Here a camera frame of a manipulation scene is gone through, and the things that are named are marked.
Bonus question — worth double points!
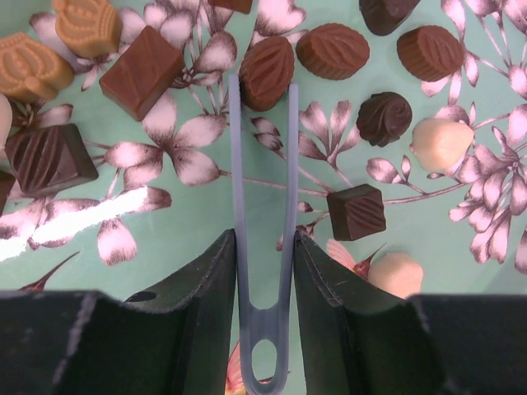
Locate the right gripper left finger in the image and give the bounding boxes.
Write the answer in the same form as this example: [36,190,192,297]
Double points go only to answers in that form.
[1,230,236,394]

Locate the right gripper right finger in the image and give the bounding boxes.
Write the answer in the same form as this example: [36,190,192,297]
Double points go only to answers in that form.
[294,233,526,394]

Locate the grey plastic tweezers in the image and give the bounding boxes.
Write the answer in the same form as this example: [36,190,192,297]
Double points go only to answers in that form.
[228,73,299,394]

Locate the green floral tray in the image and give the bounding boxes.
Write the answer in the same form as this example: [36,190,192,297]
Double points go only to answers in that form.
[0,0,527,395]

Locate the brown leaf chocolate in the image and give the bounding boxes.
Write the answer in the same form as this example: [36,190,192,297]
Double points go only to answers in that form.
[239,36,295,112]

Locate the white heart chocolate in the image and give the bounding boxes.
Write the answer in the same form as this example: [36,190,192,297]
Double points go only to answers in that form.
[368,252,424,299]

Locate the dark square chocolate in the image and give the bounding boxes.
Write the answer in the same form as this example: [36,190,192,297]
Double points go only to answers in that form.
[327,184,386,241]

